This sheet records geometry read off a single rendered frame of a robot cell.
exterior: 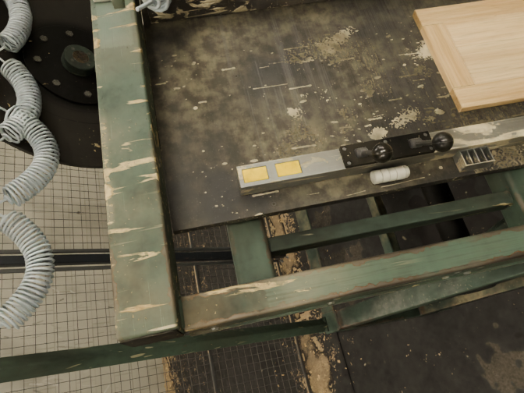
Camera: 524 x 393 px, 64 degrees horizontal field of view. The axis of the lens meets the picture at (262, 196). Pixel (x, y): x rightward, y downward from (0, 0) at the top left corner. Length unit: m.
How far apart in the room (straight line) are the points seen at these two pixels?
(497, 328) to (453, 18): 1.60
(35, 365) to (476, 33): 1.35
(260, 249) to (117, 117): 0.39
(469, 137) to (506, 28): 0.39
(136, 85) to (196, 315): 0.48
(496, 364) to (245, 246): 1.79
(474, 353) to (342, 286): 1.76
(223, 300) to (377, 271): 0.29
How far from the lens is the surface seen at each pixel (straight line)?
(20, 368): 1.17
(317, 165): 0.87
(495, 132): 1.05
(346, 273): 0.79
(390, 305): 1.73
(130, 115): 0.88
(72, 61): 1.58
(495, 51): 1.24
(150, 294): 0.73
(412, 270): 0.83
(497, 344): 2.43
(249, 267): 0.86
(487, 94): 1.14
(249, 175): 0.85
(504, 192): 1.11
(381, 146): 0.78
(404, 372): 2.75
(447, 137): 0.84
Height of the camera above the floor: 2.16
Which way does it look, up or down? 36 degrees down
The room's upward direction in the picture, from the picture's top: 86 degrees counter-clockwise
